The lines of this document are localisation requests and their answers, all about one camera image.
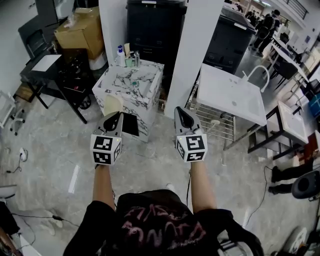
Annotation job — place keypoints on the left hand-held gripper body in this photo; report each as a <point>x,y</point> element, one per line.
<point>101,143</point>

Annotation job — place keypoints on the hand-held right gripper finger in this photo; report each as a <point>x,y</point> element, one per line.
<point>196,123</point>
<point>176,122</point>

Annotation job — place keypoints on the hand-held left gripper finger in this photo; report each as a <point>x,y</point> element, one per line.
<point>121,125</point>
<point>101,126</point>

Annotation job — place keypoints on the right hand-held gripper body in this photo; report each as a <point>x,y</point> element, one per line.
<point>193,143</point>

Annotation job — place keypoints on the person's right forearm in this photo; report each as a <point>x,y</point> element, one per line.
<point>201,187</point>

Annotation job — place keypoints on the person's left forearm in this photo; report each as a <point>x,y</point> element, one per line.
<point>102,185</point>

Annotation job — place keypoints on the large white sink basin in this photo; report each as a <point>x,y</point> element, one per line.
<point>220,87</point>

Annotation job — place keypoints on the teal drain plug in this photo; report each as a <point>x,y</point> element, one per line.
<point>135,83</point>

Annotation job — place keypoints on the person's white shoe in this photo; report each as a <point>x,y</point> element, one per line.
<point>171,188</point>

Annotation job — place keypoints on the black table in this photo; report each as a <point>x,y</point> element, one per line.
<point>72,82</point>

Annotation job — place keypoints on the marble sink cabinet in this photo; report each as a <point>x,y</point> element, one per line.
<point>147,75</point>

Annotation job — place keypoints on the white bucket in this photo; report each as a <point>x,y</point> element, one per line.
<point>97,62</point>

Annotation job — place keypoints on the white bottle with blue pump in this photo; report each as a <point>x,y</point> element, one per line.
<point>121,58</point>

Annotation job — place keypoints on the black metal stand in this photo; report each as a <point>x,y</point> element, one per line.
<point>262,140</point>

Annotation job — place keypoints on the beige tube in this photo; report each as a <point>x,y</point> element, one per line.
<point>127,50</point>

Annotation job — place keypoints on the white curved faucet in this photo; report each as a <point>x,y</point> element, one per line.
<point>263,89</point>

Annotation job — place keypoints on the white power strip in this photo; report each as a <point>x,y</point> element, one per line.
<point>23,153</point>

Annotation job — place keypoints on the black cabinet with white label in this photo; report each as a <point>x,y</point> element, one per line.
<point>227,42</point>

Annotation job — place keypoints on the person's black printed shirt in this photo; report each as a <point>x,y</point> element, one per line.
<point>160,225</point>

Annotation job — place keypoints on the cardboard box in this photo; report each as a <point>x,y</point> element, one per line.
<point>80,32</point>

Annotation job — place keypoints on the white chair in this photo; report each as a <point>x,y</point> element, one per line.
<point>5,105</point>

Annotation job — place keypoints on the small white sink basin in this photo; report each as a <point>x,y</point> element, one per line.
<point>295,122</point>

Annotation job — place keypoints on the large black cabinet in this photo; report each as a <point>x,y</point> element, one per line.
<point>155,25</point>

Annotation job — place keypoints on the black chair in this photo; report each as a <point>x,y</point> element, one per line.
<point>287,70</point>

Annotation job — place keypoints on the long white table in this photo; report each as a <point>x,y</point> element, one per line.
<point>287,56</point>

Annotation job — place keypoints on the black round stool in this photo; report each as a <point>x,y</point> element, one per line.
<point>305,185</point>

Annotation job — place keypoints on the blue box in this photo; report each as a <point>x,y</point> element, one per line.
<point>315,105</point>

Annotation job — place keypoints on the dark glass-door cabinet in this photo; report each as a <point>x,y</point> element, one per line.
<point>55,12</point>

